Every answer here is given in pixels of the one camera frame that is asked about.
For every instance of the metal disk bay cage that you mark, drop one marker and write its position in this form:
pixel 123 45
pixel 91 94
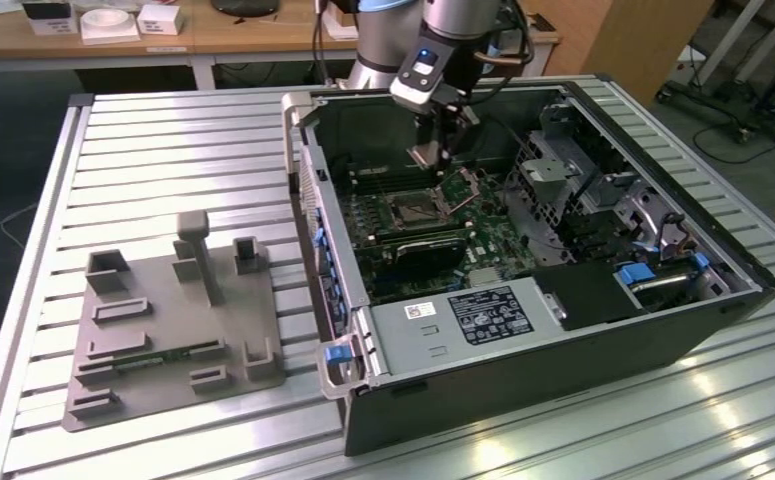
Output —
pixel 548 172

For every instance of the black plastic shroud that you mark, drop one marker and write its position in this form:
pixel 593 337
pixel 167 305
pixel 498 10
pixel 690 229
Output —
pixel 588 295

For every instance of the wooden desk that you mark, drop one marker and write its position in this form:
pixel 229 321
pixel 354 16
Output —
pixel 0 40

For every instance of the white printed cardboard box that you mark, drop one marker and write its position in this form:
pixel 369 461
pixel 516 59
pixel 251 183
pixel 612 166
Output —
pixel 159 20

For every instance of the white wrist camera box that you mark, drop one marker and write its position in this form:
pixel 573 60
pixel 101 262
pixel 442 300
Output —
pixel 421 80

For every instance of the black graphics card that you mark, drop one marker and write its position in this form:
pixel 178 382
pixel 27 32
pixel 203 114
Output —
pixel 427 257

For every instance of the white box with round hollow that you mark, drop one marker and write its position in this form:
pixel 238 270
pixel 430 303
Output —
pixel 109 27

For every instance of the blue case latch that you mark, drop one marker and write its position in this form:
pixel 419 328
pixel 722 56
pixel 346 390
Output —
pixel 337 354

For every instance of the green motherboard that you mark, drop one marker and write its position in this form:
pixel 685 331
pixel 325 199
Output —
pixel 494 235

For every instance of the wooden cabinet panel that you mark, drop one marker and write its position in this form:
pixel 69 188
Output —
pixel 628 50

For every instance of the silver power supply unit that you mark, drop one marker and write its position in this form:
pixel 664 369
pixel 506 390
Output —
pixel 421 345

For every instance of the small blue clip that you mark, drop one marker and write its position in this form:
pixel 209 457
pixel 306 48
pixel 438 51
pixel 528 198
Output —
pixel 698 262

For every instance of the silver square CPU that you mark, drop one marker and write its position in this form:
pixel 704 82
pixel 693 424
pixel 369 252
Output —
pixel 427 156

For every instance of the black open PC case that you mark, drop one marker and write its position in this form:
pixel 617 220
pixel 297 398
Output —
pixel 528 390

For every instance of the blue disk carrier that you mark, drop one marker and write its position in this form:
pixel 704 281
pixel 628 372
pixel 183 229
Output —
pixel 634 275

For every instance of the wheeled equipment cart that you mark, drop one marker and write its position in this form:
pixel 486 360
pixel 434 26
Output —
pixel 754 90

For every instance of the white box with black top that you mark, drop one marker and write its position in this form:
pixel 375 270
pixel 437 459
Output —
pixel 50 15

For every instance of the green RAM stick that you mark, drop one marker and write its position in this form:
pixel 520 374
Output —
pixel 161 359

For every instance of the CPU socket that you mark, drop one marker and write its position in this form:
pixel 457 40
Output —
pixel 417 210

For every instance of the grey parts rack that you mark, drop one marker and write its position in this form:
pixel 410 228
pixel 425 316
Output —
pixel 161 300

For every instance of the small silver heatsink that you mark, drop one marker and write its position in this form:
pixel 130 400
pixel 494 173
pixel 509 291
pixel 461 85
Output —
pixel 488 276

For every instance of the black round object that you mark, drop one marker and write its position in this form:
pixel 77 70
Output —
pixel 243 6

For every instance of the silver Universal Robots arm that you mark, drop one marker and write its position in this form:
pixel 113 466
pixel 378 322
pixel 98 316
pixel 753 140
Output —
pixel 457 17

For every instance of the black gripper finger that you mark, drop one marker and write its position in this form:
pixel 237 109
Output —
pixel 453 150
pixel 430 132

